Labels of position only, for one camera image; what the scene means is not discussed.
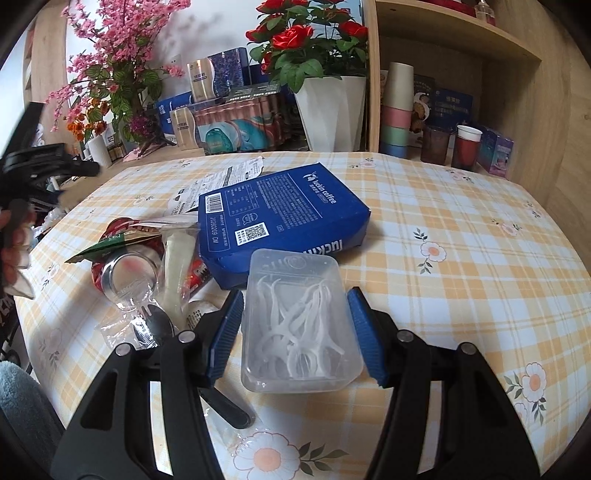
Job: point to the pink fabric piece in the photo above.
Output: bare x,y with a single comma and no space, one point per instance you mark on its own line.
138,153

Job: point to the red rose plant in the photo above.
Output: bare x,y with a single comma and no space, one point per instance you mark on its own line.
295,39

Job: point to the tall gold and blue box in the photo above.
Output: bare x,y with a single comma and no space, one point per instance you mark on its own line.
214,76

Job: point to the person's left hand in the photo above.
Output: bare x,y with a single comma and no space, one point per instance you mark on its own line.
18,237

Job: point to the small dark jars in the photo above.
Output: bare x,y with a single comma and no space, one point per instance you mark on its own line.
115,151

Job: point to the navy box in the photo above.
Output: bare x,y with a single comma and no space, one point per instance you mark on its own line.
259,74

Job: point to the pink blossom branches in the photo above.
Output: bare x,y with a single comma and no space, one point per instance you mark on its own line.
115,37

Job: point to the crushed red drink can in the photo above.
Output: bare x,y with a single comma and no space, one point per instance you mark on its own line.
129,277

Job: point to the wooden shelf unit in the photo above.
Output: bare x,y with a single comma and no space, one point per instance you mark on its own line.
517,92

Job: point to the large white printed card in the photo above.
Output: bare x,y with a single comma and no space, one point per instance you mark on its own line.
233,170

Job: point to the fuzzy grey pants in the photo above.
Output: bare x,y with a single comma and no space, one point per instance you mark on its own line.
18,383

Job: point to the blue and white box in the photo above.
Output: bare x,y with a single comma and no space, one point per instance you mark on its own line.
173,104

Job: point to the stack of pastel paper cups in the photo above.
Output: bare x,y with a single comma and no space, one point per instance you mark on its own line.
396,110

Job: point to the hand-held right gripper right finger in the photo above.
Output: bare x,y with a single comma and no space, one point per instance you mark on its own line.
364,337

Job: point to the dark brown translucent cup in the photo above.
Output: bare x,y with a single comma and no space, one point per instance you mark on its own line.
436,145

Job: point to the purple flower bunch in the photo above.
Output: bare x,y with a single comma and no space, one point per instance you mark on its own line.
141,125

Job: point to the white ribbed vase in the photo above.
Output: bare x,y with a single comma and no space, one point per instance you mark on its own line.
98,151

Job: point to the white wrapper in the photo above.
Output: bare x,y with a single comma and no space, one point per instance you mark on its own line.
201,314

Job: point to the green foil packet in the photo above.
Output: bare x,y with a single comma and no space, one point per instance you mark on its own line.
111,242

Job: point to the clear sachet with white stick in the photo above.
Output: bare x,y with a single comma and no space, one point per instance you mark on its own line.
178,267

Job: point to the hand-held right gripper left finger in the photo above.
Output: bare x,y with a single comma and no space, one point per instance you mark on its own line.
226,332

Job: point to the small gold and blue box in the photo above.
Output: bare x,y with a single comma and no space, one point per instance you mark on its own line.
184,129

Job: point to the blue coffee box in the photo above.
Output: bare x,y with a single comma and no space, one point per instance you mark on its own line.
277,203

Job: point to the orange flower bunch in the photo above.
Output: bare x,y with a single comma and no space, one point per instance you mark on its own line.
85,122

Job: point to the green variegated leaf plant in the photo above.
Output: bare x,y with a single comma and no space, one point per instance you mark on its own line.
124,87

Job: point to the small glass bottle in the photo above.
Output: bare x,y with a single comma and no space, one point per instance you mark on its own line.
485,10

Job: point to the flat dark box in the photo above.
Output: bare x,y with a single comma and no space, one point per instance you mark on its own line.
254,92

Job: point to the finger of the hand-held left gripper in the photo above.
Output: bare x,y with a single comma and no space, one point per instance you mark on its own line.
83,168

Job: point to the small red tube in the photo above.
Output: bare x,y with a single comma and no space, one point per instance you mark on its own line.
199,276

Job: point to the blue printed box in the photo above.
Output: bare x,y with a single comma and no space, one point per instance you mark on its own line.
452,106

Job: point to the purple box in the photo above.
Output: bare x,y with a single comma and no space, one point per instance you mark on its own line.
496,152

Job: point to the black spork in clear wrapper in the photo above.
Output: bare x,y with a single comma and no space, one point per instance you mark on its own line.
157,327

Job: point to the small white packet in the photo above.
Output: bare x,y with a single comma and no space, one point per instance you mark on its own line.
182,201

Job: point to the dark red cup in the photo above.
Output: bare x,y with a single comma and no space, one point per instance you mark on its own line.
465,150

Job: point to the clear plastic floss pick box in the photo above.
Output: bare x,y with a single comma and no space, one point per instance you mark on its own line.
300,323

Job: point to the white faceted plant pot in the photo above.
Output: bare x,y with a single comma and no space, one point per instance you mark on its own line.
328,115

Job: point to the pink and teal multipack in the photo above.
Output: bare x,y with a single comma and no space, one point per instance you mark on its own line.
240,127

